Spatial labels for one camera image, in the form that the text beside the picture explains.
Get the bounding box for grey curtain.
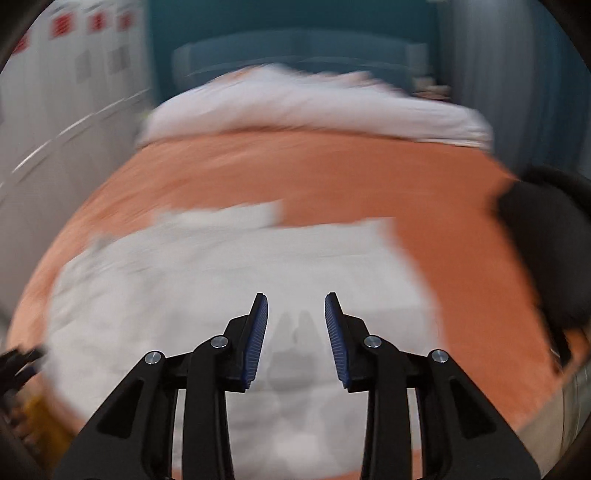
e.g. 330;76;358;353
438;0;591;185

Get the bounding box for orange bedspread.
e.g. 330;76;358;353
7;129;573;480

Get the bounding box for blue upholstered headboard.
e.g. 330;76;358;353
172;30;428;93

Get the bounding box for white puffer coat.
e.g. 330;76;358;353
46;199;444;480

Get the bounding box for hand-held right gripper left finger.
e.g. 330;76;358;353
54;292;269;480

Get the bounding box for black puffer jacket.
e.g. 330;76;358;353
496;166;591;330

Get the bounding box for white wardrobe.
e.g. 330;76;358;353
0;0;155;301

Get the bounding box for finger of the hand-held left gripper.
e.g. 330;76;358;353
0;347;47;386

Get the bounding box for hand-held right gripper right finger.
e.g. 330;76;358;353
324;292;541;480

